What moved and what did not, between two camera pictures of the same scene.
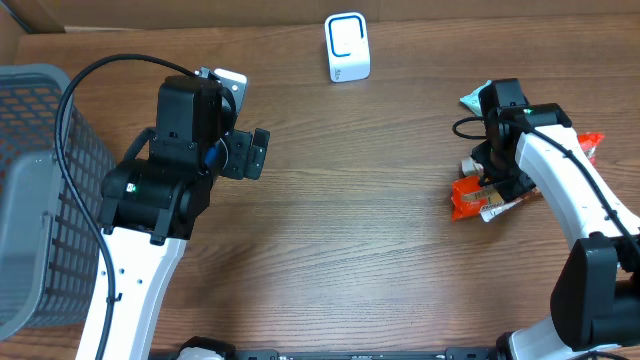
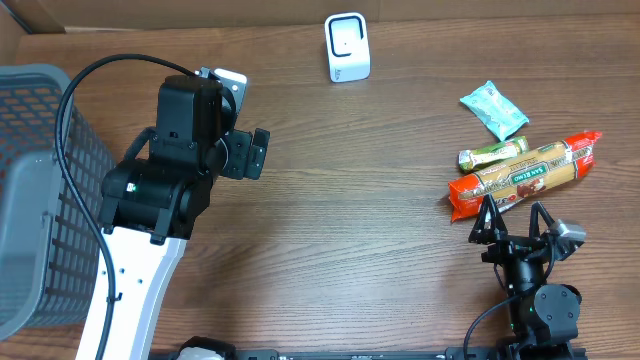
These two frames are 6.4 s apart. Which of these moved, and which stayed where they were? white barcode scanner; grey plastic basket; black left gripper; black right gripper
Moved: black right gripper
Stayed: white barcode scanner; grey plastic basket; black left gripper
